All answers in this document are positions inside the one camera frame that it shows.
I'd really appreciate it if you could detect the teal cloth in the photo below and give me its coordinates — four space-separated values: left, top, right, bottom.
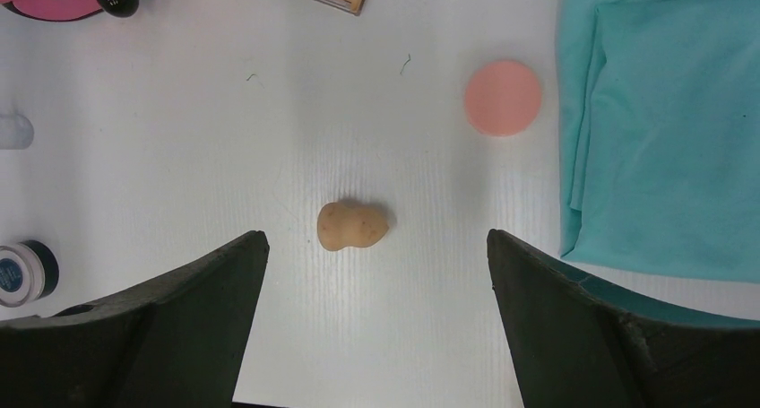
557 0 759 282

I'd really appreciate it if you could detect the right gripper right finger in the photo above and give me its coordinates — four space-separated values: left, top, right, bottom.
487 230 759 407

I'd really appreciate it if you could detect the gourd-shaped beige makeup sponge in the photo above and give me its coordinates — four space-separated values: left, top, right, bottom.
316 202 390 252

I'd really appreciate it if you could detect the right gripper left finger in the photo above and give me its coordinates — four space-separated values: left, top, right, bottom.
1 231 270 407

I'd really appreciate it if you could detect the round powder jar blue label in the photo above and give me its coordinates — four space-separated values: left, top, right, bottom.
1 239 60 308

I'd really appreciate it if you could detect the pink round powder puff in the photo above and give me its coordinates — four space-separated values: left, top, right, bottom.
463 59 542 136

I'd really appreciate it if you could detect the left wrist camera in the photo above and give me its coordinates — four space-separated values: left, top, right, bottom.
0 114 35 150

